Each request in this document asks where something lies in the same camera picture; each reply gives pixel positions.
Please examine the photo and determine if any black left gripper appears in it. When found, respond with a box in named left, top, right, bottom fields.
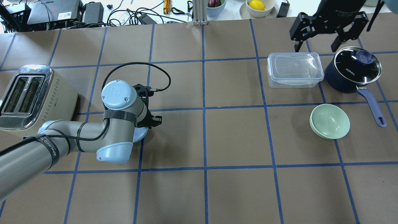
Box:
left=137, top=110, right=162, bottom=129

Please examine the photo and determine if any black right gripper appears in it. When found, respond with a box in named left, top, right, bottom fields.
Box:
left=289, top=9, right=369, bottom=53

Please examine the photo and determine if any green bowl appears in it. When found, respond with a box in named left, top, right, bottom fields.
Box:
left=309, top=104, right=350, bottom=139

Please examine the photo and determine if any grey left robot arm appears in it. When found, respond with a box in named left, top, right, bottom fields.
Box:
left=0, top=80, right=162, bottom=200

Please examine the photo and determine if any beige bowl with lemon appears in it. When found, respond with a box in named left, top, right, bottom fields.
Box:
left=240, top=0, right=277, bottom=19

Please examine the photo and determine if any blue bowl with fruit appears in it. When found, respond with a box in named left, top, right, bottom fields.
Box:
left=206, top=0, right=227, bottom=17

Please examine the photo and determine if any dark blue saucepan with lid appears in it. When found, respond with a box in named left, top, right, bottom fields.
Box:
left=324, top=47, right=387, bottom=127

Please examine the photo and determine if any clear plastic food container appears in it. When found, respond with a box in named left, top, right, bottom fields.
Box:
left=267, top=52, right=325, bottom=88

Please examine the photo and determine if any yellow lemon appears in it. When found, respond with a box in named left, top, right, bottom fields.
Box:
left=248, top=0, right=266, bottom=11

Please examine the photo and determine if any black power adapter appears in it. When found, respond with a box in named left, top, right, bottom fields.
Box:
left=138, top=13, right=157, bottom=25

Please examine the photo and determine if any cream and chrome toaster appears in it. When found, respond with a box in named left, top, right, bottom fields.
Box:
left=0, top=65, right=78, bottom=137

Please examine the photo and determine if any black computer box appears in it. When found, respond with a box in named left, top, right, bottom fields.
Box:
left=27, top=0, right=84, bottom=31

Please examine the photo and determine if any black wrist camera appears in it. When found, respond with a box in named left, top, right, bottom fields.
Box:
left=133, top=84, right=154, bottom=98

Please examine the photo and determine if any aluminium frame post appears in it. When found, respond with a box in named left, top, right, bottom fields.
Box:
left=192, top=0, right=208, bottom=26

